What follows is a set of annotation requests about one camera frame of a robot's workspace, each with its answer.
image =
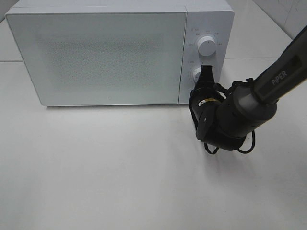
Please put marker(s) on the upper white power knob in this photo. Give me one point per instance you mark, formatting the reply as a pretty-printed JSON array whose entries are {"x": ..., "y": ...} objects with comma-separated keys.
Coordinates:
[{"x": 206, "y": 45}]

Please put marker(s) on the white microwave oven body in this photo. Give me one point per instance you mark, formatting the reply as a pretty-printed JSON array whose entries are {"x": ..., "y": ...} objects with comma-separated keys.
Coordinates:
[{"x": 203, "y": 17}]

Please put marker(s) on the white microwave door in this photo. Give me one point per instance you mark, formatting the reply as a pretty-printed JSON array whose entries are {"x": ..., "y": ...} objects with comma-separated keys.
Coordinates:
[{"x": 102, "y": 59}]

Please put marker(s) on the white timer knob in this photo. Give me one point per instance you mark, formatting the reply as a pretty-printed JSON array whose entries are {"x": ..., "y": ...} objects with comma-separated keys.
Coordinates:
[{"x": 196, "y": 73}]

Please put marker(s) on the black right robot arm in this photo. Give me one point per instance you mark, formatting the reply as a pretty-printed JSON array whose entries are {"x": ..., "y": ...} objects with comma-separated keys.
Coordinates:
[{"x": 227, "y": 118}]

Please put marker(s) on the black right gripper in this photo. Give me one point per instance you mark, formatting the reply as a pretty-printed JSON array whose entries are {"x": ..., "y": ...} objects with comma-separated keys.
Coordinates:
[{"x": 204, "y": 97}]

